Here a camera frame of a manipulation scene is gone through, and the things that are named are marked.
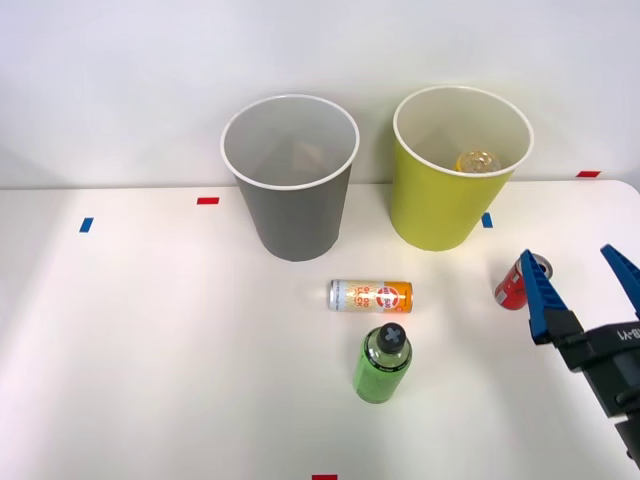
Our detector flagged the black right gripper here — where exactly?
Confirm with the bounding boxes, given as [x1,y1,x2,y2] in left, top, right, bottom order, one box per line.
[519,243,640,421]

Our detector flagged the yellow drink can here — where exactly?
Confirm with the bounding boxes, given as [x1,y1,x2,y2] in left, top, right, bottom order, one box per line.
[453,149,503,175]

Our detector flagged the red drink can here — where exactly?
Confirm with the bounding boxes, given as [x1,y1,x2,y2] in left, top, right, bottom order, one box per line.
[494,253,555,312]

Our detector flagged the yellow-green plastic waste bin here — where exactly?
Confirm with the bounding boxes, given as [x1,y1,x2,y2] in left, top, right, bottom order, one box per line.
[392,84,535,253]

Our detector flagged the orange and white drink can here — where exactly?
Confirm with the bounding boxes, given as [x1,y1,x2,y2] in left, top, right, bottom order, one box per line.
[328,279,414,315]

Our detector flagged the green bottle with black cap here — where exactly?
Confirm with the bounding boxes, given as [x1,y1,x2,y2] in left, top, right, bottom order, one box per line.
[352,322,414,405]

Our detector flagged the grey plastic waste bin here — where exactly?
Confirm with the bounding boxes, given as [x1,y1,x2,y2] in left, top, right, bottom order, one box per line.
[219,93,361,263]

